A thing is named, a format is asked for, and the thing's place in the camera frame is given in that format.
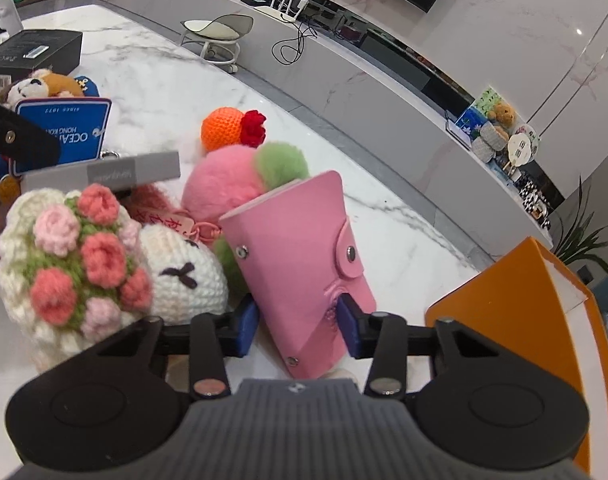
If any small brown teddy bear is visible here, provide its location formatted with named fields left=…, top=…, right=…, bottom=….
left=489, top=102, right=516, bottom=126

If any grey knitted basket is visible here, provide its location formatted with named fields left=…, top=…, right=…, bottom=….
left=471, top=125, right=510, bottom=163

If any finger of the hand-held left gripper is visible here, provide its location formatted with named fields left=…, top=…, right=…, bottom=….
left=0, top=94, right=62, bottom=167

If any green potted plant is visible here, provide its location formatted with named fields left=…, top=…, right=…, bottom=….
left=554, top=175, right=608, bottom=276

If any white crochet doll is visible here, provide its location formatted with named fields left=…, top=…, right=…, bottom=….
left=134, top=222, right=229, bottom=326

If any white phone stand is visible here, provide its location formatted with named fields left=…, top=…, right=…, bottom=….
left=0, top=0, right=23, bottom=41

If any pink paper tag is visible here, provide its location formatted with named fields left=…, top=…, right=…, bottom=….
left=134, top=205, right=192, bottom=241

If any crochet flower bouquet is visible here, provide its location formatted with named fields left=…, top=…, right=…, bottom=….
left=0, top=183, right=155, bottom=371

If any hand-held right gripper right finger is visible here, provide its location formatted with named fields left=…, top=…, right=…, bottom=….
left=334, top=292, right=505, bottom=402

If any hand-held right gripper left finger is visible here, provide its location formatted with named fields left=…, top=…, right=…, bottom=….
left=91, top=300, right=262, bottom=402

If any black cable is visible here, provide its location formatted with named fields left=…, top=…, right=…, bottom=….
left=271, top=17, right=319, bottom=66

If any blue luggage tag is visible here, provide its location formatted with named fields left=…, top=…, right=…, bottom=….
left=11, top=97, right=113, bottom=176

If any pink and green pompom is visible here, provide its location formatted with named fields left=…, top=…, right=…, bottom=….
left=181, top=142, right=312, bottom=233

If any black cardboard box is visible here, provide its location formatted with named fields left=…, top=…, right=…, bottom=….
left=0, top=29, right=83, bottom=93

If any white stool on wheels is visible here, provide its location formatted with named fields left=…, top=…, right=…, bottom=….
left=179, top=13, right=255, bottom=73

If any brown and white plush dog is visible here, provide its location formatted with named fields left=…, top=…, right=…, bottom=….
left=0, top=68, right=87, bottom=108

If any orange box container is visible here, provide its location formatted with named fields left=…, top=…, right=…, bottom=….
left=424, top=237, right=608, bottom=480

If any orange crochet ball red flower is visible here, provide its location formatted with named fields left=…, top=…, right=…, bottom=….
left=200, top=106, right=268, bottom=152

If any pink snap card holder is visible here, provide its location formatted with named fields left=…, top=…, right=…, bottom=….
left=219, top=170, right=378, bottom=381

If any white router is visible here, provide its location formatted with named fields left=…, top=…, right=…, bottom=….
left=256, top=0, right=312, bottom=23

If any blue printed bag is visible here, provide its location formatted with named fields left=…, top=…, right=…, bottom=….
left=456, top=87, right=505, bottom=148

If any round paper fan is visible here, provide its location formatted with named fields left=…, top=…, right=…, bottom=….
left=504, top=125, right=541, bottom=168

